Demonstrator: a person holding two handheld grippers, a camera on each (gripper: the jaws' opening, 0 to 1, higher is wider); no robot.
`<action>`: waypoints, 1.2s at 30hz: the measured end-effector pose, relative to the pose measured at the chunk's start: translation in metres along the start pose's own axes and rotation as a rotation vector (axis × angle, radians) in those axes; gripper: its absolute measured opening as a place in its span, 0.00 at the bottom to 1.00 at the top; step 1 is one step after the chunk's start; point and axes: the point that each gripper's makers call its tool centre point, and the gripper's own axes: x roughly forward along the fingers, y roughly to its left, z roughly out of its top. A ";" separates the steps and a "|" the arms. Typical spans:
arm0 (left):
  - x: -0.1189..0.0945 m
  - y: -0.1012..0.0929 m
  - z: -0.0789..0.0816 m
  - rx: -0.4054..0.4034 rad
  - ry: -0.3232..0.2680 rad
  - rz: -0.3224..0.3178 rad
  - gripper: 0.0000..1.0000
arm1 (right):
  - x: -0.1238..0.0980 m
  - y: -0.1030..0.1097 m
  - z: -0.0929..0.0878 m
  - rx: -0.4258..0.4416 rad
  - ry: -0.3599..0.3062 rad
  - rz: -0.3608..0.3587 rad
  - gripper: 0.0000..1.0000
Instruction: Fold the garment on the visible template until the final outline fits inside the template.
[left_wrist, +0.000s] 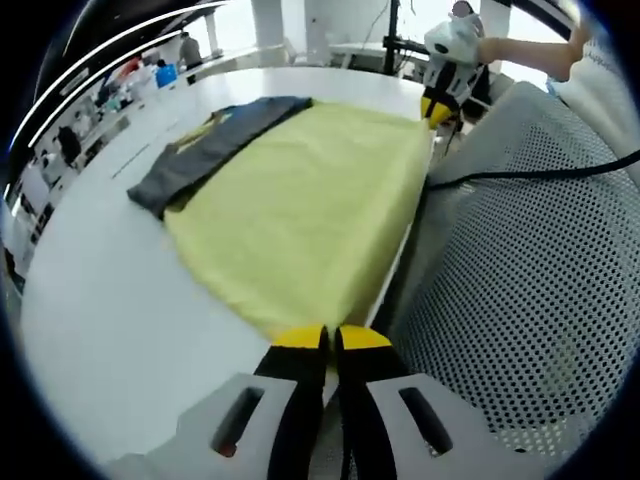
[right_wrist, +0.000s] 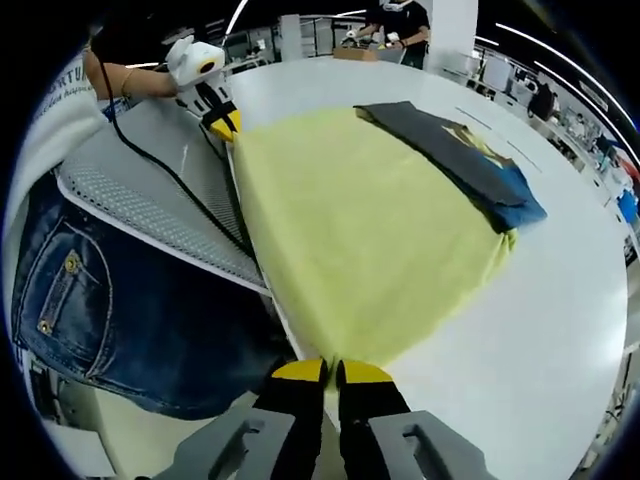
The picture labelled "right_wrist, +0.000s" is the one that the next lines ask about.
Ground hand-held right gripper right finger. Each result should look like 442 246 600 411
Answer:
337 359 489 480

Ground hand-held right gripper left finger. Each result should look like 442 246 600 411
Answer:
174 358 329 480

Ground yellow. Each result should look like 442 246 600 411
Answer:
230 100 549 369

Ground white tape template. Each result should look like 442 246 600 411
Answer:
454 105 544 174

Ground grey mesh mat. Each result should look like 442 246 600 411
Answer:
55 99 274 298

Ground brown cardboard box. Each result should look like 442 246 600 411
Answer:
333 43 379 63

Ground person's white printed shirt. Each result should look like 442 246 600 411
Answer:
3 52 133 251

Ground person's blue jeans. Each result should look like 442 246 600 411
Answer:
12 172 298 423

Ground dark bulky bag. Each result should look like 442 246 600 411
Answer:
527 82 558 122

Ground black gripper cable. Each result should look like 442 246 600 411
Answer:
97 49 257 257

